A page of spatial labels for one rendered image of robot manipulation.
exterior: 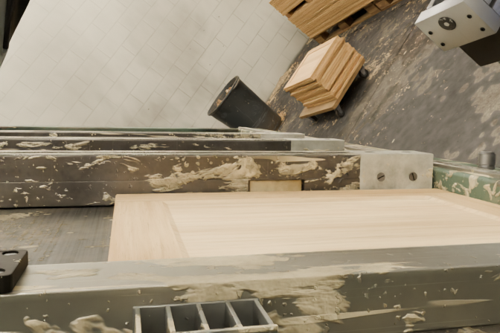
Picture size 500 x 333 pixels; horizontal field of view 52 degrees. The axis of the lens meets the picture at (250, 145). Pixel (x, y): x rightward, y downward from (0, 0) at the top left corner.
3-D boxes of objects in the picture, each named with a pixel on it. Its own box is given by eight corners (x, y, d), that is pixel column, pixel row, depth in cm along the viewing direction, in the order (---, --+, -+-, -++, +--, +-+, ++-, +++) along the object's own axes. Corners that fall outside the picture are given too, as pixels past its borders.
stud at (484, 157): (498, 171, 77) (499, 152, 77) (484, 172, 76) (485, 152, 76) (487, 169, 79) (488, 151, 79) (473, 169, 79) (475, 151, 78)
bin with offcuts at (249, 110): (292, 109, 520) (243, 70, 505) (266, 149, 507) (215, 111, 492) (273, 116, 569) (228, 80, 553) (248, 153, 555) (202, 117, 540)
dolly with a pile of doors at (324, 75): (377, 65, 400) (339, 33, 390) (344, 118, 386) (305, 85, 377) (338, 80, 457) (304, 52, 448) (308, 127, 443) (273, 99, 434)
